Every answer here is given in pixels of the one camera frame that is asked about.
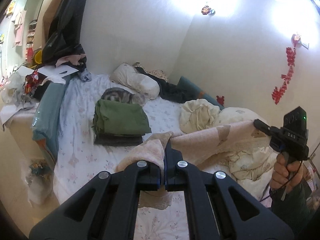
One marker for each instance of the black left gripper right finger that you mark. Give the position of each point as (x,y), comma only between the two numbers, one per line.
(173,181)

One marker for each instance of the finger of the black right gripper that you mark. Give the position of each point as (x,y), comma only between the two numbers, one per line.
(261,126)

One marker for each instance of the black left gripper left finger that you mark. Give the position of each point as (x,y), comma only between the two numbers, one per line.
(149,176)

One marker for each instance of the pink bear print pants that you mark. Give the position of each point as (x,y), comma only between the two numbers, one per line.
(238,146)

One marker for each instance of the person's right hand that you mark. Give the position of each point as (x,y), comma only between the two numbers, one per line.
(291,174)

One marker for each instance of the cream crumpled quilt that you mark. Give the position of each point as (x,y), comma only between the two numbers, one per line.
(197,115)

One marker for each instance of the folded dark grey garment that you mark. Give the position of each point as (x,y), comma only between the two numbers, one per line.
(117,141)

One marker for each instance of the folded green garment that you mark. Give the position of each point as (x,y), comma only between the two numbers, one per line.
(116,118)

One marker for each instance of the dark clothes at headboard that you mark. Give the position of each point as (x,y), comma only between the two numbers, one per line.
(169,91)

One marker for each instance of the grey striped cat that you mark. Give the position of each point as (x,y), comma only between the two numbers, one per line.
(123,96)

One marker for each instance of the cream pillow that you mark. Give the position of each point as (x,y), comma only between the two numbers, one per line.
(128,76)

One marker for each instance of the teal bed side padding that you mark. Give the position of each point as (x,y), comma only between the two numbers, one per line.
(46,120)

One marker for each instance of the black hanging plastic bag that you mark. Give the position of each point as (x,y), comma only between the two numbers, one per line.
(64,32)

